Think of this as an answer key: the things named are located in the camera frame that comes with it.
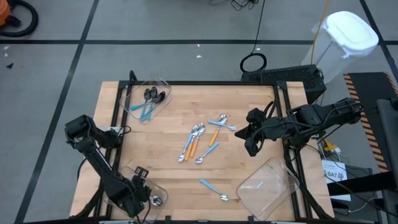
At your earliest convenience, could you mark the white paper label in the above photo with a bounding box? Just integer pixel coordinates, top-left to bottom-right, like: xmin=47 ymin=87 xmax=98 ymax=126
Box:
xmin=322 ymin=159 xmax=352 ymax=202

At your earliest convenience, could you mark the dark grey cart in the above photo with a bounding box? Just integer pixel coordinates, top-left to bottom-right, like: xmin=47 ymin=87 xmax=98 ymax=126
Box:
xmin=376 ymin=98 xmax=398 ymax=224

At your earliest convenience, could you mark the yellow hanging cable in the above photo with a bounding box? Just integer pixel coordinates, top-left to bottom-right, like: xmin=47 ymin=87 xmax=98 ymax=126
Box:
xmin=310 ymin=0 xmax=331 ymax=63

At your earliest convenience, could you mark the clear plastic tray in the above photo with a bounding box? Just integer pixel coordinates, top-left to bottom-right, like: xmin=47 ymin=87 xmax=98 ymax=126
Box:
xmin=104 ymin=164 xmax=169 ymax=223
xmin=236 ymin=157 xmax=301 ymax=221
xmin=119 ymin=76 xmax=174 ymax=125

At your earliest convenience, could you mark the black metal beam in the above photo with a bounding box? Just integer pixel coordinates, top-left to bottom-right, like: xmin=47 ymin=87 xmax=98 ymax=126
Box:
xmin=326 ymin=177 xmax=398 ymax=197

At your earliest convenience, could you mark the black aluminium table frame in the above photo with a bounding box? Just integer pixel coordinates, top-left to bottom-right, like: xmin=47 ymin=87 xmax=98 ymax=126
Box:
xmin=70 ymin=70 xmax=335 ymax=224

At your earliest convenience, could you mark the light blue-handled silver spoon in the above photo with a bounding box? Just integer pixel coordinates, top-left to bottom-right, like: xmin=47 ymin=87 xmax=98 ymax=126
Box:
xmin=199 ymin=178 xmax=230 ymax=202
xmin=207 ymin=119 xmax=238 ymax=131
xmin=195 ymin=141 xmax=220 ymax=165

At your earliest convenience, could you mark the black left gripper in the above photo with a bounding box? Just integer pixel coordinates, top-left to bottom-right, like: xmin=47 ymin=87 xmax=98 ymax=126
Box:
xmin=126 ymin=166 xmax=152 ymax=218

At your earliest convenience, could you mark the black coiled hanging cable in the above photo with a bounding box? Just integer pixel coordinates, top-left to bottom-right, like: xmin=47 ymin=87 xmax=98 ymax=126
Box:
xmin=239 ymin=0 xmax=267 ymax=74

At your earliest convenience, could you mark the black vacuum hose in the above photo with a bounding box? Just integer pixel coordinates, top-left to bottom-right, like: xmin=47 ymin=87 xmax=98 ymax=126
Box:
xmin=0 ymin=0 xmax=39 ymax=38

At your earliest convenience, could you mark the black computer case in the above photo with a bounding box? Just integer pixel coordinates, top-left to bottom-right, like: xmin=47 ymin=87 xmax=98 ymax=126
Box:
xmin=241 ymin=64 xmax=327 ymax=102

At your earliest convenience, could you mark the clear bin with white lid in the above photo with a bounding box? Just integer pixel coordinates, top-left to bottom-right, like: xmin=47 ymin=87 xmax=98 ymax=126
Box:
xmin=300 ymin=11 xmax=379 ymax=85

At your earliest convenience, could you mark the black hazard-striped mat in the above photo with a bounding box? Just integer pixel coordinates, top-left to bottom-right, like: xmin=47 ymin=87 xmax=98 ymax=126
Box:
xmin=343 ymin=71 xmax=398 ymax=174

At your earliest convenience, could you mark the yellow cable connector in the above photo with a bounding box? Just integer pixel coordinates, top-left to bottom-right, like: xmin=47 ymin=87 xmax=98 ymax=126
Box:
xmin=323 ymin=139 xmax=342 ymax=156

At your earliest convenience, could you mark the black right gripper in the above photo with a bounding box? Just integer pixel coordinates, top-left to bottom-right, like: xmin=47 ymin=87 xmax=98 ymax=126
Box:
xmin=234 ymin=107 xmax=282 ymax=157

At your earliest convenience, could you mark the black cable bundle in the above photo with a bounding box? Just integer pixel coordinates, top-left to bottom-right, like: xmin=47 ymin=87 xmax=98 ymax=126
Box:
xmin=208 ymin=0 xmax=261 ymax=12

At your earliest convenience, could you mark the orange vacuum cleaner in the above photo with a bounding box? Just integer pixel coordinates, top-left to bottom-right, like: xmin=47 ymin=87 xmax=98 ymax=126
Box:
xmin=0 ymin=0 xmax=12 ymax=27

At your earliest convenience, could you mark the teal-handled black spoon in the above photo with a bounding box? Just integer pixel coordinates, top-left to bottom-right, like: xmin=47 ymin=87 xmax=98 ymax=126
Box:
xmin=139 ymin=88 xmax=152 ymax=123
xmin=146 ymin=86 xmax=159 ymax=122
xmin=129 ymin=90 xmax=167 ymax=112

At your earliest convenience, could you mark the yellow-handled spoon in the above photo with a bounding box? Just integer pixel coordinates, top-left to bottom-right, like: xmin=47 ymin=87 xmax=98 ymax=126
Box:
xmin=177 ymin=132 xmax=194 ymax=164

